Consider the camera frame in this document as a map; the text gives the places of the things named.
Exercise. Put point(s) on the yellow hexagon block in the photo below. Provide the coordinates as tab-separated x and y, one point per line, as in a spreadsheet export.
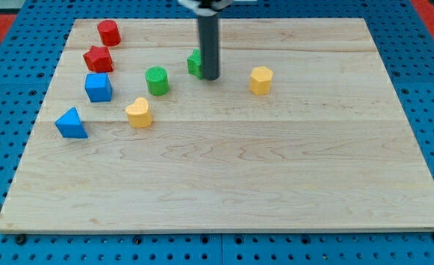
261	78

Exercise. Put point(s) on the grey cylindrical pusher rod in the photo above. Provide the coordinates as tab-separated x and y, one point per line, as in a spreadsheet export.
208	30

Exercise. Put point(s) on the green cylinder block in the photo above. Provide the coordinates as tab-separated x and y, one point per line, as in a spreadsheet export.
157	81

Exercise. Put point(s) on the wooden board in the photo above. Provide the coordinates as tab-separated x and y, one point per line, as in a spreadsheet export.
327	150

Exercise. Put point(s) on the green star block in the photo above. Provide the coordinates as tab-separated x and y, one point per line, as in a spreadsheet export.
194	64

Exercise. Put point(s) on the blue triangle block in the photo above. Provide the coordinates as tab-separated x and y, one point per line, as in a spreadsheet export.
70	125

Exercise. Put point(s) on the yellow heart block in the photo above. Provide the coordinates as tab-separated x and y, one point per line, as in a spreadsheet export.
138	113

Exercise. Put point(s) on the red cylinder block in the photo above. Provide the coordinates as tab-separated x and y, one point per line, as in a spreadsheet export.
109	32

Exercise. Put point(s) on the blue cube block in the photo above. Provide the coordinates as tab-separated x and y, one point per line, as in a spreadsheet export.
98	87

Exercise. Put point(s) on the red star block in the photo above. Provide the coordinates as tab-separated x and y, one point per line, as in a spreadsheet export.
98	59

